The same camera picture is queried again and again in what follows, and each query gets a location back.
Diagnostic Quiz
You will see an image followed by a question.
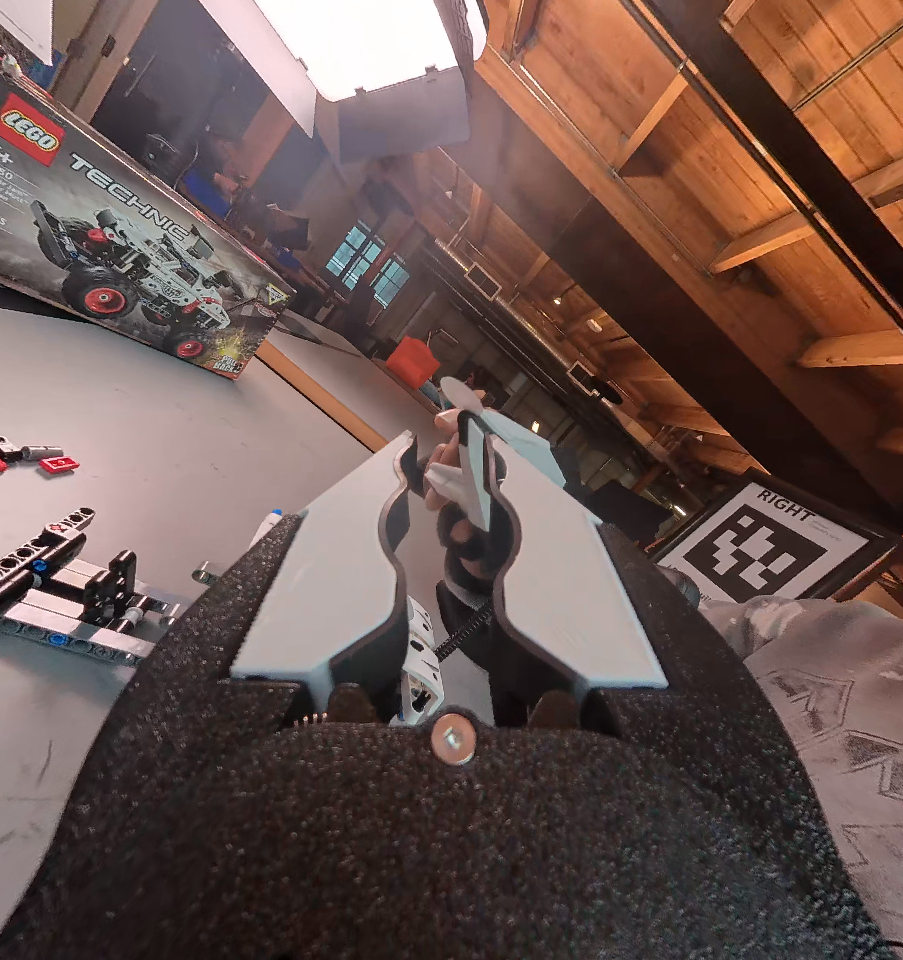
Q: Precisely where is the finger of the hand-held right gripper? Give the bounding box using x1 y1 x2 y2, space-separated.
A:
457 414 496 531
487 411 567 490

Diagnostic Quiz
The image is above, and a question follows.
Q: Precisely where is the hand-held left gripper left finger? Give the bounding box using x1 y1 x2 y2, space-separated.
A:
230 429 423 725

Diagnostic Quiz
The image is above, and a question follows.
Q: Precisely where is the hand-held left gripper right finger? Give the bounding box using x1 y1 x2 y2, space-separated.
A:
485 442 670 727

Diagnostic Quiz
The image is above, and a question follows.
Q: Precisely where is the round printed sticker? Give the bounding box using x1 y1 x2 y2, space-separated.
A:
438 376 486 414

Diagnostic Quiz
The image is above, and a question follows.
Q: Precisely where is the white black toy truck chassis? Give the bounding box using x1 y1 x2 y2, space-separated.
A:
0 508 495 727

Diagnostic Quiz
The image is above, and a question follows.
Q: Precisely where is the person's right forearm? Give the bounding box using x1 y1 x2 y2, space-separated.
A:
655 566 753 657

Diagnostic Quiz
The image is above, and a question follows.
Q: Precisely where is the grey desk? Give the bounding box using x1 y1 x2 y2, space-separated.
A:
0 279 498 960

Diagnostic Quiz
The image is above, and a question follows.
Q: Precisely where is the person's right hand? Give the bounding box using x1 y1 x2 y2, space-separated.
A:
430 408 498 571

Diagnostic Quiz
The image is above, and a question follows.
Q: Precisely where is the orange crate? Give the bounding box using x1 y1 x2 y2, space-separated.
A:
386 336 441 385

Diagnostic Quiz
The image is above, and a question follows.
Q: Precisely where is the wood-edged grey table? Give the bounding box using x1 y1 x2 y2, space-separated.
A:
256 311 438 453

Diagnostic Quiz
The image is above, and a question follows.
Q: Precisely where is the framed marker tag sign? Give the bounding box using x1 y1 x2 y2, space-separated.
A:
650 472 903 605

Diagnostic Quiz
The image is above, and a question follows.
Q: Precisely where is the window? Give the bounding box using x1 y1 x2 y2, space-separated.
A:
325 225 411 301

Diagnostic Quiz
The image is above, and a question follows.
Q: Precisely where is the pile of red white parts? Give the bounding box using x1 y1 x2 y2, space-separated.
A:
0 433 81 475

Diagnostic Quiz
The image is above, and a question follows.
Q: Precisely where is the printed toy truck box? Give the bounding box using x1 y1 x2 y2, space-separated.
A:
0 78 297 382

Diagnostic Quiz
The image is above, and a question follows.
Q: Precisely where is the white softbox light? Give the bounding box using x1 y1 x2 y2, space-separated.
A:
196 0 490 162

